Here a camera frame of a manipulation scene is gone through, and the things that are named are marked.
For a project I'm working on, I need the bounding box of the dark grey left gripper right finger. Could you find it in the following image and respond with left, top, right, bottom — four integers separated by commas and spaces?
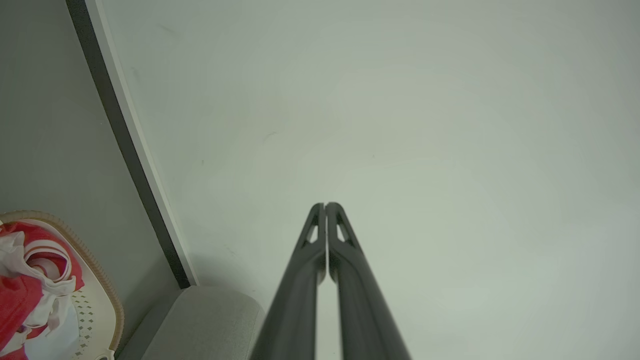
326, 202, 412, 360

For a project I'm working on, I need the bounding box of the red and white jersey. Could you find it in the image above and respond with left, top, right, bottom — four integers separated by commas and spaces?
0, 221, 86, 360

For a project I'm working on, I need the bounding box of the white and black baseboard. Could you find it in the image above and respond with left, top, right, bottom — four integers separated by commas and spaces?
66, 0, 199, 290

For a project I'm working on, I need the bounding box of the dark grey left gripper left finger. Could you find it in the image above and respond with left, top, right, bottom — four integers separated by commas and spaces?
250, 202, 327, 360

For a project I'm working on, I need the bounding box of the grey fabric sofa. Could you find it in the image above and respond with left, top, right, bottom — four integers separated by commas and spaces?
116, 286, 266, 360

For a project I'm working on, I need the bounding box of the white perforated laundry basket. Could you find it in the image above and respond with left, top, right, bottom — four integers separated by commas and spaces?
0, 210, 125, 360

